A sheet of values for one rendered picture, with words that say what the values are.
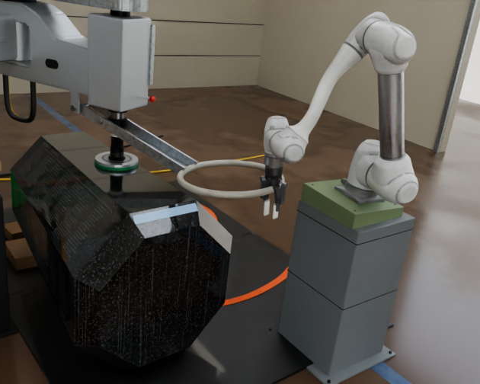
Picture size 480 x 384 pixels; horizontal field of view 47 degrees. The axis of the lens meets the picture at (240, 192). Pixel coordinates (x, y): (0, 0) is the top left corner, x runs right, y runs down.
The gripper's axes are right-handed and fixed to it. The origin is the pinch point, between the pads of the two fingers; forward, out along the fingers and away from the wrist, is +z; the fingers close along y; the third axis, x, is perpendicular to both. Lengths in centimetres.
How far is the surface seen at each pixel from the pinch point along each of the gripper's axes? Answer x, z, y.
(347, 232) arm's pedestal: -22.8, 9.6, -25.9
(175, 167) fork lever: 13.6, -11.2, 46.5
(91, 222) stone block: 55, 7, 55
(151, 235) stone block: 45, 7, 27
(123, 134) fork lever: 21, -22, 75
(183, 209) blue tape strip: 25.3, 1.7, 29.0
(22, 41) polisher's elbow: 35, -61, 137
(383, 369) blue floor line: -48, 88, -43
